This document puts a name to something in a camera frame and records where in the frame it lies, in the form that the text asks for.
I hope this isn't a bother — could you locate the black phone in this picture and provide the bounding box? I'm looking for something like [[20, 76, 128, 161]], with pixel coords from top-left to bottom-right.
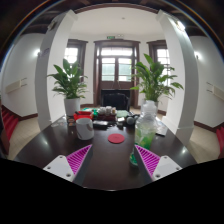
[[92, 119, 110, 130]]

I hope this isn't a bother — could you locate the dark-framed window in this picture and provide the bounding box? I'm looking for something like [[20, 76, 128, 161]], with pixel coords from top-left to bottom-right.
[[146, 39, 172, 84], [64, 38, 89, 84]]

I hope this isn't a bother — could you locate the clear bottle with green label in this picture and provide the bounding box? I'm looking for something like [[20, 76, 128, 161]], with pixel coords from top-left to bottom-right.
[[129, 99, 160, 168]]

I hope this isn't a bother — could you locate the printed paper leaflet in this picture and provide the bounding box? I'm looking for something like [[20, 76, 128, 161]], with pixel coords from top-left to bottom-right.
[[154, 119, 169, 137]]

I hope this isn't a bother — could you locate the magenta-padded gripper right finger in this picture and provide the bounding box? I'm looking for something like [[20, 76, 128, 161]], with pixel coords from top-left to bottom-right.
[[133, 144, 184, 186]]

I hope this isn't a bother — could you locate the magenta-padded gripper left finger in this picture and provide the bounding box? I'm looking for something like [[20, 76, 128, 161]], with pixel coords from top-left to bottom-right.
[[42, 143, 95, 187]]

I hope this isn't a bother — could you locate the black chair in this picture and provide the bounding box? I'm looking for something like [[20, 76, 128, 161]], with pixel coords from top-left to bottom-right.
[[100, 89, 132, 111]]

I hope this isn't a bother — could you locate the flat round red coaster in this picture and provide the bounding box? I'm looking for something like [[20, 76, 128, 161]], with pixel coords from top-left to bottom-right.
[[107, 133, 126, 145]]

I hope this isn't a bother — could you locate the white mug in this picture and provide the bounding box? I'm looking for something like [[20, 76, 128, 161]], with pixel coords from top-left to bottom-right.
[[75, 117, 95, 141]]

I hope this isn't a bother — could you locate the large potted plant white pot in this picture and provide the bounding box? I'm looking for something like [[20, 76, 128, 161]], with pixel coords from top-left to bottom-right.
[[129, 53, 185, 115]]

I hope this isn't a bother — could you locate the small potted plant white pot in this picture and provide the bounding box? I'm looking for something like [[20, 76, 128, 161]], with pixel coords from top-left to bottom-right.
[[47, 58, 89, 118]]

